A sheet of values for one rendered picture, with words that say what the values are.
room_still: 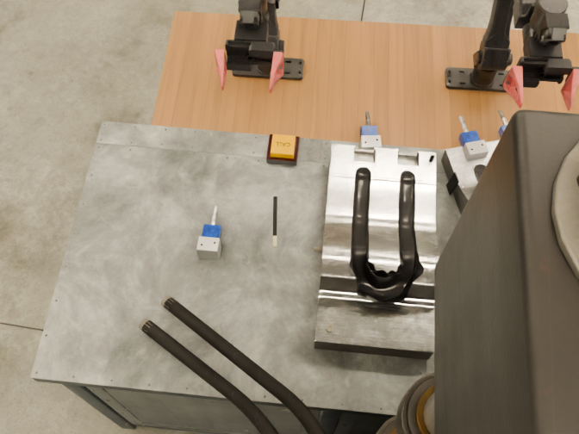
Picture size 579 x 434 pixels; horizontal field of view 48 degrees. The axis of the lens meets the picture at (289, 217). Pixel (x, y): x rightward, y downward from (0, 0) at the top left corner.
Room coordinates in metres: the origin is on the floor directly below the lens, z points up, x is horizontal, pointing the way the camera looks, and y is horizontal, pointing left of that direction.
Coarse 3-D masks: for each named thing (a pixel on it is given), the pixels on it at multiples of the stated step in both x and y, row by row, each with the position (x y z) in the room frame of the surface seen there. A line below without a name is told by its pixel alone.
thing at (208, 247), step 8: (216, 208) 0.75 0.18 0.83; (216, 216) 0.73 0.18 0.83; (208, 232) 0.68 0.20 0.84; (216, 232) 0.68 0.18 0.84; (200, 240) 0.66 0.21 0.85; (208, 240) 0.66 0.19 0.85; (216, 240) 0.66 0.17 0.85; (200, 248) 0.64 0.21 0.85; (208, 248) 0.64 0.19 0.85; (216, 248) 0.64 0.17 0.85; (200, 256) 0.63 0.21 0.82; (208, 256) 0.63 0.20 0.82; (216, 256) 0.63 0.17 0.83
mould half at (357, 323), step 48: (336, 144) 0.91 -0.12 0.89; (336, 192) 0.77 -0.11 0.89; (384, 192) 0.77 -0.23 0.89; (432, 192) 0.77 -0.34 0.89; (336, 240) 0.63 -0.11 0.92; (384, 240) 0.63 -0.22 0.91; (432, 240) 0.63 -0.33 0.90; (336, 288) 0.53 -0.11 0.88; (432, 288) 0.51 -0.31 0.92; (336, 336) 0.42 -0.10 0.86; (384, 336) 0.42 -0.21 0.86; (432, 336) 0.42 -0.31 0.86
